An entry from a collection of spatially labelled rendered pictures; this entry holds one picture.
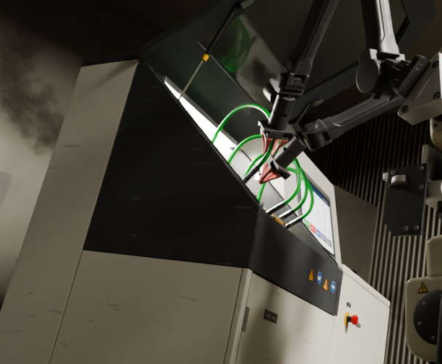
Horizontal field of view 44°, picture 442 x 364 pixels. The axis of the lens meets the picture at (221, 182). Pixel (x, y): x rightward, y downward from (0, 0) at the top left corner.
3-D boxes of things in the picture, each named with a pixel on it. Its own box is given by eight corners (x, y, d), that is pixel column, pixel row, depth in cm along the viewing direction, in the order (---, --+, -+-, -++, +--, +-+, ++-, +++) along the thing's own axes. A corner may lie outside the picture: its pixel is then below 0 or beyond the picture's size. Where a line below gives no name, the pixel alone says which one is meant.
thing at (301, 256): (256, 271, 138) (266, 212, 143) (240, 270, 140) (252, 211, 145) (334, 314, 187) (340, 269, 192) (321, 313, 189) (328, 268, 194)
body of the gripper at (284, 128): (256, 125, 169) (263, 103, 166) (286, 128, 172) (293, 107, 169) (263, 135, 164) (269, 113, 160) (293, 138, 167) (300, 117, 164)
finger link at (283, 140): (254, 147, 174) (262, 121, 169) (275, 149, 176) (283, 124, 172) (261, 158, 169) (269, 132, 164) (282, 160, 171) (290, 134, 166)
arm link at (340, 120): (430, 68, 170) (436, 97, 176) (420, 61, 174) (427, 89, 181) (305, 131, 174) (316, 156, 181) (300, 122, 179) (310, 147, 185)
